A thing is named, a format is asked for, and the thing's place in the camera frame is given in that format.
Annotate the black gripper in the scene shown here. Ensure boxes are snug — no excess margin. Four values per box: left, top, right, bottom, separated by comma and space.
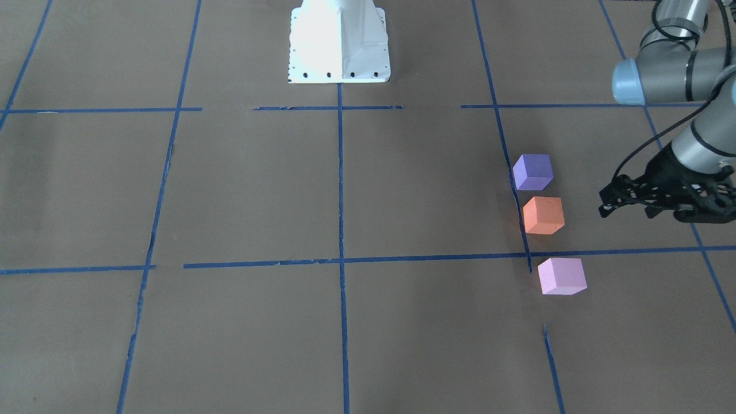
597, 144, 734, 219

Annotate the orange foam cube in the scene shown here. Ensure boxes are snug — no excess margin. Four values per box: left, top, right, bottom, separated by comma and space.
522, 196, 566, 235

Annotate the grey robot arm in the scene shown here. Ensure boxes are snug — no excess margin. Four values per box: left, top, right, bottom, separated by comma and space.
599, 1, 735, 224

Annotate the light pink foam cube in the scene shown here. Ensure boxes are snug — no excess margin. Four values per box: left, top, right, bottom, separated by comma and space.
537, 258, 587, 296

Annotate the dark purple foam cube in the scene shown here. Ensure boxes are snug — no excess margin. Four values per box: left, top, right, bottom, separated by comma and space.
512, 153, 555, 191

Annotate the brown paper table cover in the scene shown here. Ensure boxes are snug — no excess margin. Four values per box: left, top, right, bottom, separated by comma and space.
2, 1, 734, 413

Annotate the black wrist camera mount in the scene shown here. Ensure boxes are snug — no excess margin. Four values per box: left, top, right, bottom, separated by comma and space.
673, 168, 735, 224

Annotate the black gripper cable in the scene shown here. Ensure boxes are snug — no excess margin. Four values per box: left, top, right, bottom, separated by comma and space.
612, 0, 736, 190

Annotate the white pedestal base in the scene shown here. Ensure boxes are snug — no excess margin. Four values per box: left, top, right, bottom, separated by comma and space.
287, 1, 392, 84

